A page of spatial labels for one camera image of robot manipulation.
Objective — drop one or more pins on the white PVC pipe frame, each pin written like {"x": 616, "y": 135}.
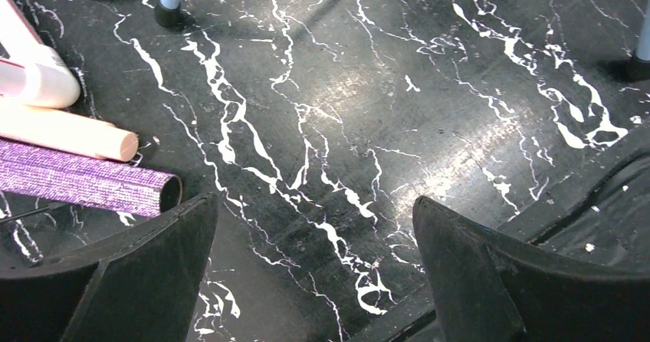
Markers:
{"x": 33, "y": 73}

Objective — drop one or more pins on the pink microphone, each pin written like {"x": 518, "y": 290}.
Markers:
{"x": 68, "y": 132}

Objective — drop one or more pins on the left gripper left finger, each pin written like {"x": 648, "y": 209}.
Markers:
{"x": 140, "y": 284}

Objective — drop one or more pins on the purple glitter microphone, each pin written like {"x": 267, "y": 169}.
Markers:
{"x": 101, "y": 184}

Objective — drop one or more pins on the blue music stand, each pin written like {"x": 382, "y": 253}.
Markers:
{"x": 636, "y": 68}

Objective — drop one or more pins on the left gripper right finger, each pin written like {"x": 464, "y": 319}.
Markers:
{"x": 488, "y": 286}

